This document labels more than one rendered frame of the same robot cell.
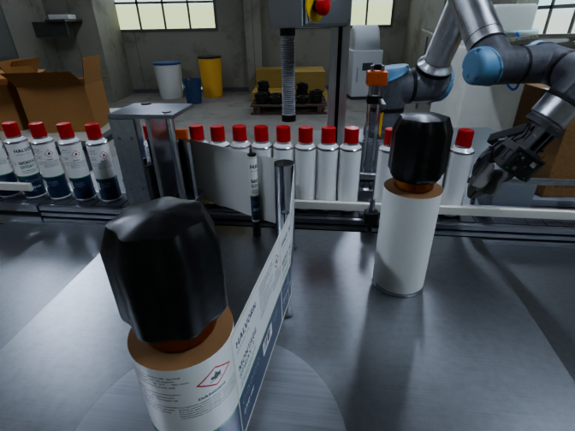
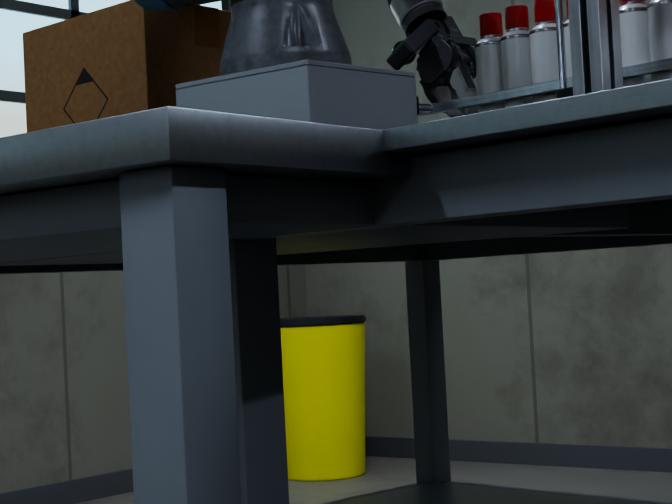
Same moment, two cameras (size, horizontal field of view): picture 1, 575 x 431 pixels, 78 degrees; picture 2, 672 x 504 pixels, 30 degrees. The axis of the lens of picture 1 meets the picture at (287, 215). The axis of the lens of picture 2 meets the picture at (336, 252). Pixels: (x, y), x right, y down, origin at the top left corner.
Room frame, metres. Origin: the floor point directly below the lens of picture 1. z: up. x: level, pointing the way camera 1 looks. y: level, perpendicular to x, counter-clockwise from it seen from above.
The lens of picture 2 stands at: (2.36, 0.57, 0.69)
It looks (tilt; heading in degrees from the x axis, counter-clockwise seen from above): 2 degrees up; 219
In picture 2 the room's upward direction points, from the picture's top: 3 degrees counter-clockwise
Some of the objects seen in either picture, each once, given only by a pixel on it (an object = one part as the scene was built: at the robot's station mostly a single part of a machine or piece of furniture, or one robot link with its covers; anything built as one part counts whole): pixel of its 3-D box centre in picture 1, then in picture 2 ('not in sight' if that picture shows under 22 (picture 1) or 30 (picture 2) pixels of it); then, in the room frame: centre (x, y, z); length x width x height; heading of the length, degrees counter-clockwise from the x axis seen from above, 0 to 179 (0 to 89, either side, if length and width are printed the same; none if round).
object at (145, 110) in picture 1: (152, 109); not in sight; (0.76, 0.28, 1.14); 0.14 x 0.11 x 0.01; 83
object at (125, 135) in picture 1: (164, 168); not in sight; (0.76, 0.27, 1.01); 0.14 x 0.13 x 0.26; 83
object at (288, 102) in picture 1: (287, 76); not in sight; (0.92, -0.01, 1.18); 0.04 x 0.04 x 0.21
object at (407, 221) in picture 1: (409, 208); not in sight; (0.51, -0.20, 1.03); 0.09 x 0.09 x 0.30
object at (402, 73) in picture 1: (390, 85); not in sight; (1.28, -0.36, 1.10); 0.13 x 0.12 x 0.14; 99
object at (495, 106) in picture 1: (477, 73); not in sight; (4.66, -2.37, 0.71); 2.88 x 0.72 x 1.42; 179
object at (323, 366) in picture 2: not in sight; (319, 396); (-1.27, -2.45, 0.29); 0.39 x 0.37 x 0.59; 90
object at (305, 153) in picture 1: (305, 168); not in sight; (0.81, -0.05, 0.98); 0.05 x 0.05 x 0.20
